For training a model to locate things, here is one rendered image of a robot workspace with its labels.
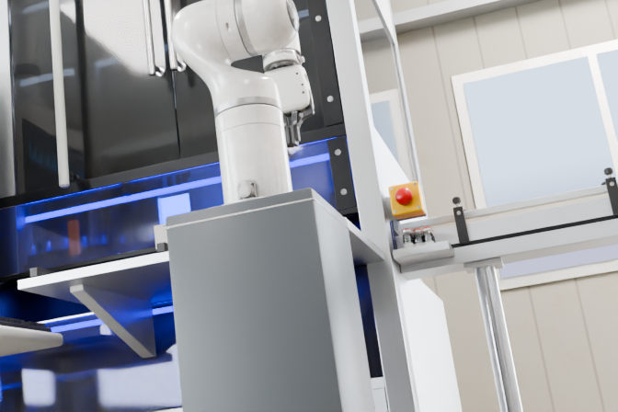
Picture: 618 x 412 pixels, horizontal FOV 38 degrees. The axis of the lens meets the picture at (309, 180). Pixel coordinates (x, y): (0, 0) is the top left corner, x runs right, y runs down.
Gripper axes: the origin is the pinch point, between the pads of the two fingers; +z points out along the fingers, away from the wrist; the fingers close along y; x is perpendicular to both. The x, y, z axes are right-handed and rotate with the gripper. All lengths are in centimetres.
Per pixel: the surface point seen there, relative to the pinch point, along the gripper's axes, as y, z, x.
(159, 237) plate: 44, 8, -28
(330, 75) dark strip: -4.8, -23.9, -28.4
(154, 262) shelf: 28.5, 24.0, 11.8
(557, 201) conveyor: -52, 15, -42
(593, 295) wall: -67, 16, -229
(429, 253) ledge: -21.2, 24.1, -29.3
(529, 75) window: -60, -87, -226
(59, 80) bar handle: 65, -37, -21
